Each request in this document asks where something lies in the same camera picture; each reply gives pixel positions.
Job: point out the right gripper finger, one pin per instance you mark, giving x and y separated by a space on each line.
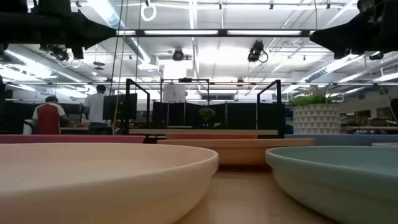
335 35

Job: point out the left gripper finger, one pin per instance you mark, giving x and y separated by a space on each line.
93 31

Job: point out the pink plate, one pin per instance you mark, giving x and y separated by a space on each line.
62 139

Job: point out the light blue plate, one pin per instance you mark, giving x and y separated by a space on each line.
342 174

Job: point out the cream plate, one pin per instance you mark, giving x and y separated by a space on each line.
93 180

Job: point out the peach orange plate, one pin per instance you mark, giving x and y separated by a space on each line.
242 152

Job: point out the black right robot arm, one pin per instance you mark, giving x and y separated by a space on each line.
394 25

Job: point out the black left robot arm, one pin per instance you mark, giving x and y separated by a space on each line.
18 28

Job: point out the wooden shelf board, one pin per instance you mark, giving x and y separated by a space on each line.
186 132

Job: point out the small black ceiling fixture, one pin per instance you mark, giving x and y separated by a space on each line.
377 56

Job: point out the green leafy plant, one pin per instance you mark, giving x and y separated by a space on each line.
308 99

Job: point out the person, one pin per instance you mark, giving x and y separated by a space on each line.
48 118
94 109

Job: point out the black monitor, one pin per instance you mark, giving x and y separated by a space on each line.
119 107

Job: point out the white triangle pattern planter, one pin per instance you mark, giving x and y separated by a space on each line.
315 119

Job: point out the round black ceiling fixture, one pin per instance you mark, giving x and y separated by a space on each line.
178 55

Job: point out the wooden background desk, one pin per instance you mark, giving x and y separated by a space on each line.
370 127

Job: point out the white background cylinder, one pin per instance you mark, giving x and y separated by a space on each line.
174 93

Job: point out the white container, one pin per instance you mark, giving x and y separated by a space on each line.
28 127

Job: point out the black overhead light bar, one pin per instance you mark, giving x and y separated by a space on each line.
222 32

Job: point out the pale grey plate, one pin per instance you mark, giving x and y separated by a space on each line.
385 144

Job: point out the black partition panels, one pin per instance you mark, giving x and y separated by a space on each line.
236 115

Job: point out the small green plant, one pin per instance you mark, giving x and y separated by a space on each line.
207 113

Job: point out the black overhead camera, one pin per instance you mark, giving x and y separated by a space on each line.
256 49

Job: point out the black metal shelf frame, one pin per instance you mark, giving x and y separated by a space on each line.
127 109

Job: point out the long horizontal metal rail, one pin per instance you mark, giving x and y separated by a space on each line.
233 83

